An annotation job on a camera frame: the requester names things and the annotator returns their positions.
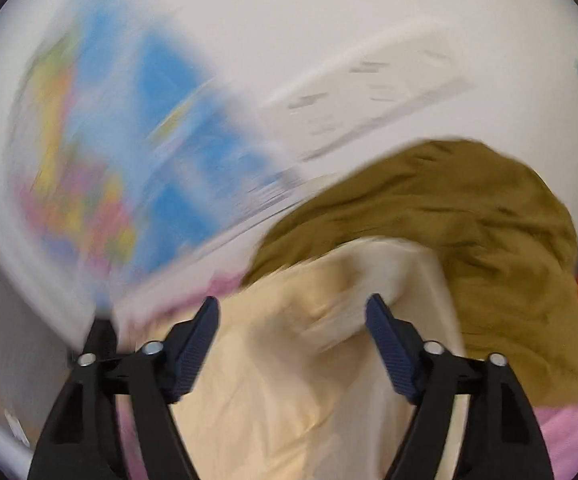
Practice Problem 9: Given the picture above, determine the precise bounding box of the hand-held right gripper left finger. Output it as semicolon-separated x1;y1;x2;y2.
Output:
27;295;221;480

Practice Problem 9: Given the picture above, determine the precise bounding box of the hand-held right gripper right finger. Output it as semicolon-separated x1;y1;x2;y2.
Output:
365;293;556;480

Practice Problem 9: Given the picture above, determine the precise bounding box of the cream garment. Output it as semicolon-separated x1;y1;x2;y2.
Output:
119;236;471;480

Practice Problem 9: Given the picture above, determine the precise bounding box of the olive green jacket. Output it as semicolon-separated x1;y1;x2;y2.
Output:
243;137;578;407

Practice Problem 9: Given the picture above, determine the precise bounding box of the grey wooden cabinet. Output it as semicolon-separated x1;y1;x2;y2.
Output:
0;217;92;413

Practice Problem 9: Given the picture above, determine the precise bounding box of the pink bed sheet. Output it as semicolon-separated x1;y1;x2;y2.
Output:
114;272;578;480

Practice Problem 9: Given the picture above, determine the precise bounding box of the colourful wall map poster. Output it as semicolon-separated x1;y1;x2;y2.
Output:
11;0;306;283

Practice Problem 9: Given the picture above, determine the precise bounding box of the white wall socket plate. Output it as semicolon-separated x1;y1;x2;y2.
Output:
260;16;476;162

